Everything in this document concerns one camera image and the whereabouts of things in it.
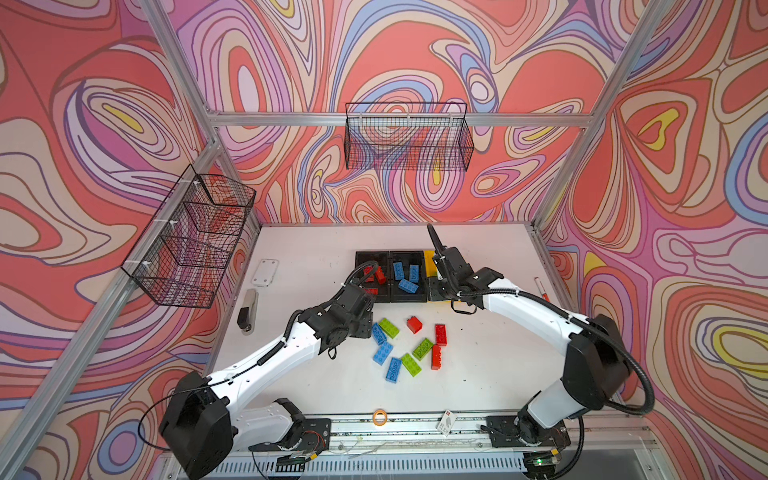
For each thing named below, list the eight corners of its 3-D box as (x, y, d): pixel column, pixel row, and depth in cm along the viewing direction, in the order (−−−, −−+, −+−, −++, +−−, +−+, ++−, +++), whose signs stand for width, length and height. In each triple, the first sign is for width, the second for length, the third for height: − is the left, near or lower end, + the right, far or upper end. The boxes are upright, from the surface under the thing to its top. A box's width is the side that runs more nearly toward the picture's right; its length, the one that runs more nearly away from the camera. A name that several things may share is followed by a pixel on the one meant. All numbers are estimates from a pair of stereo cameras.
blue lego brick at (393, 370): (385, 380, 84) (385, 377, 82) (391, 359, 88) (391, 356, 86) (396, 384, 84) (396, 381, 82) (402, 363, 87) (402, 360, 86)
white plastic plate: (254, 286, 104) (250, 281, 102) (261, 263, 111) (258, 258, 108) (272, 286, 104) (270, 281, 102) (279, 263, 111) (276, 258, 108)
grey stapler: (240, 335, 91) (234, 329, 88) (250, 296, 100) (245, 289, 97) (252, 335, 92) (247, 328, 88) (261, 296, 101) (257, 288, 97)
